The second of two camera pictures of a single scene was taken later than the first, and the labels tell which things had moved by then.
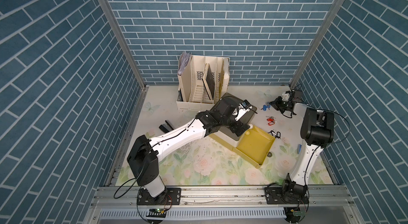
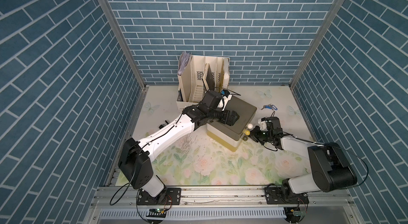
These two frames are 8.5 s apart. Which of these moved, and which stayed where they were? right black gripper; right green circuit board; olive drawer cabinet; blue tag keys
Moved: right black gripper
Stayed: olive drawer cabinet; blue tag keys; right green circuit board
